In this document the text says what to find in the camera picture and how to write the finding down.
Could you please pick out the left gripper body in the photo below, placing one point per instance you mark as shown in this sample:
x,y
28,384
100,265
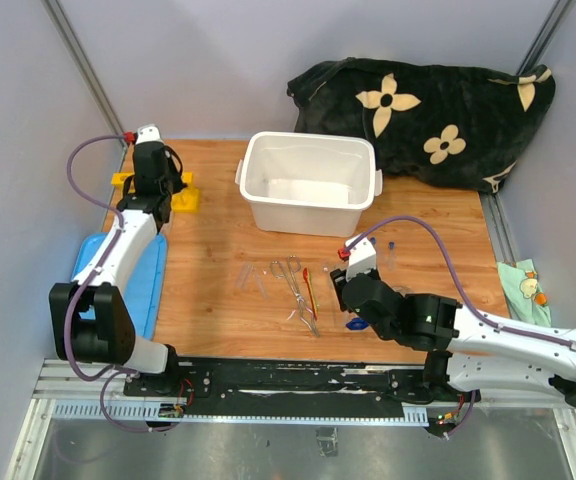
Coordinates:
x,y
173,182

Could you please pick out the clear test tube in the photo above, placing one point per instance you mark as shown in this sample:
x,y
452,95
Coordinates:
x,y
251,278
260,284
243,276

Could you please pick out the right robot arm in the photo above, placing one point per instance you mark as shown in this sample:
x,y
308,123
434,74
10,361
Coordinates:
x,y
466,349

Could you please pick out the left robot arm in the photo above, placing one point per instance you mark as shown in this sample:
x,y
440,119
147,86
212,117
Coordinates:
x,y
90,320

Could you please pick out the yellow test tube rack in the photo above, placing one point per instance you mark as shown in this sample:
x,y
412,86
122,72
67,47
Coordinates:
x,y
186,201

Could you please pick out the blue plastic tray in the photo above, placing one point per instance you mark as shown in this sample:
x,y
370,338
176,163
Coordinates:
x,y
143,291

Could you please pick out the white plastic bin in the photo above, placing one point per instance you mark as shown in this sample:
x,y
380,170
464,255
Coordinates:
x,y
308,184

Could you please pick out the metal crucible tongs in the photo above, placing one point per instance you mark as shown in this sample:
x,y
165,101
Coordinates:
x,y
288,269

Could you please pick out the red yellow green spatula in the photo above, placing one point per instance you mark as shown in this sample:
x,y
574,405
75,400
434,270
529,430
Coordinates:
x,y
311,294

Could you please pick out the graduated cylinder blue base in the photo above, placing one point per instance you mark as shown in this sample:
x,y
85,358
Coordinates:
x,y
355,323

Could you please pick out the black floral blanket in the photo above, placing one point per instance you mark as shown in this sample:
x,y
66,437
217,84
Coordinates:
x,y
447,126

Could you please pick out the green printed cloth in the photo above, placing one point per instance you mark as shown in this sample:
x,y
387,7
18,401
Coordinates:
x,y
524,294

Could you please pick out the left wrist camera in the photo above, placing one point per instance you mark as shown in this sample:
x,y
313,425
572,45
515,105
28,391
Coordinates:
x,y
144,134

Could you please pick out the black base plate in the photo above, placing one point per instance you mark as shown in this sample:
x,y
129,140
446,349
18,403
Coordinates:
x,y
265,389

